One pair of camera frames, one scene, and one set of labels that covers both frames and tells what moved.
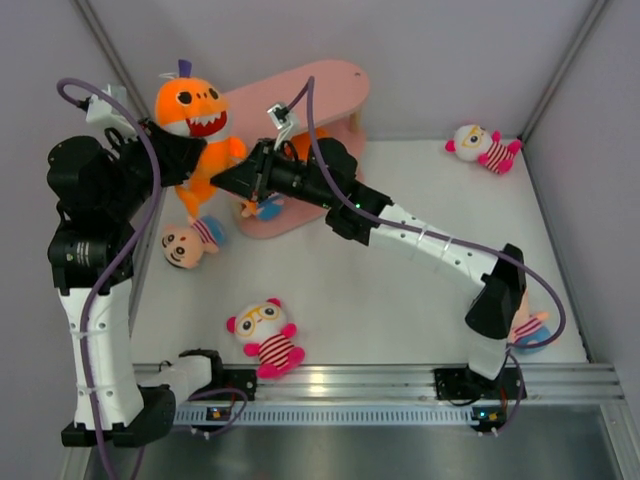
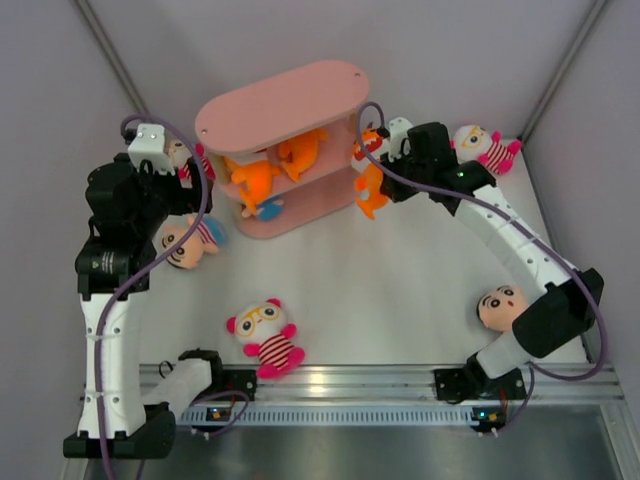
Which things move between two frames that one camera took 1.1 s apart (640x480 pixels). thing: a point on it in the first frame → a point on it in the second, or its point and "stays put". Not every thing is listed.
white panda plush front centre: [263, 324] stays put
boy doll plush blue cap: [183, 245] stays put
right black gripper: [254, 177] → [392, 190]
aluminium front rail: [417, 383] stays put
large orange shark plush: [198, 108] → [367, 168]
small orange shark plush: [301, 143] stays put
